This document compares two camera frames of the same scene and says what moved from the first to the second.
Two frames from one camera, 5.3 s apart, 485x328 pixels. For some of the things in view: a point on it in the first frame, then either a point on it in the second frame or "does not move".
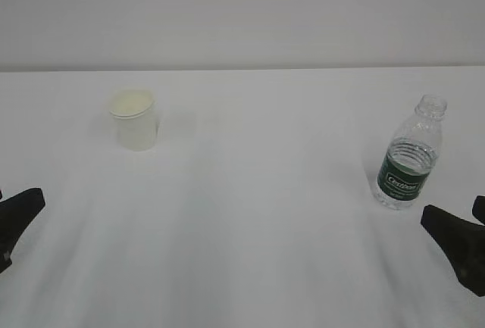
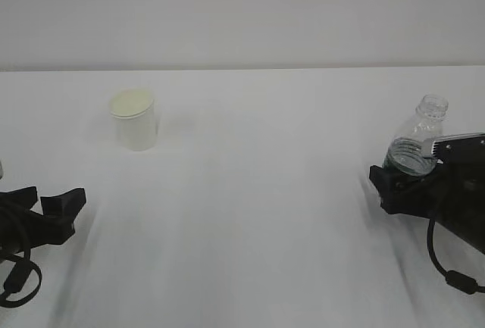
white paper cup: (139, 133) does not move
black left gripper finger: (16, 214) → (22, 228)
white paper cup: (132, 103) does not move
